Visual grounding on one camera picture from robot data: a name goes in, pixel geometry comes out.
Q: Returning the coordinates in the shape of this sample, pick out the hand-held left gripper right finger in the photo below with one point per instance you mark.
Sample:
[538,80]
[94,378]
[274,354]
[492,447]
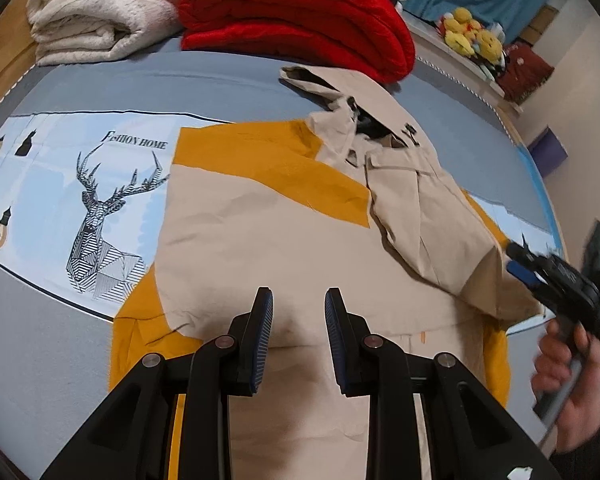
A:
[332,340]

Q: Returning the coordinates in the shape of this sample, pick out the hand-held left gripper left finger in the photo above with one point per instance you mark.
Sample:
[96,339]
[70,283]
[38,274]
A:
[262,340]

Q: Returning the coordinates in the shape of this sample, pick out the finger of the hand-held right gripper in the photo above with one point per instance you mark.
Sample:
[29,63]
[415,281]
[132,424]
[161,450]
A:
[519,273]
[522,252]

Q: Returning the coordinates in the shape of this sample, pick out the beige and yellow jacket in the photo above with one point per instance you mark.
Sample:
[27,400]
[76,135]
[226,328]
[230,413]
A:
[260,220]

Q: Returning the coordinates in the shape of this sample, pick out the person's right forearm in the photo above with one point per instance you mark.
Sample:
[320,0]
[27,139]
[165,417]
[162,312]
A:
[585,452]

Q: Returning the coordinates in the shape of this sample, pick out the person's right hand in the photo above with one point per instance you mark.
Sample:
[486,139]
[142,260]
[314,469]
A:
[587,400]

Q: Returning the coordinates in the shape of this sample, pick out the purple box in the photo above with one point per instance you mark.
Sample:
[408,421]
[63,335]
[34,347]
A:
[547,152]

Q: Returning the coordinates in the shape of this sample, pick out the yellow plush toy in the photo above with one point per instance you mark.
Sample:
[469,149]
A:
[460,30]
[490,45]

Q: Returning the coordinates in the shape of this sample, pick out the printed grey bed sheet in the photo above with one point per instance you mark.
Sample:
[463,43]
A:
[230,85]

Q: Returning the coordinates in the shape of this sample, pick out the folded red blanket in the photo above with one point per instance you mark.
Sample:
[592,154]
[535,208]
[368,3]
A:
[300,5]

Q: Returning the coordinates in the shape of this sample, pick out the cream folded blanket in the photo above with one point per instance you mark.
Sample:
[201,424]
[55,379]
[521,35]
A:
[95,15]

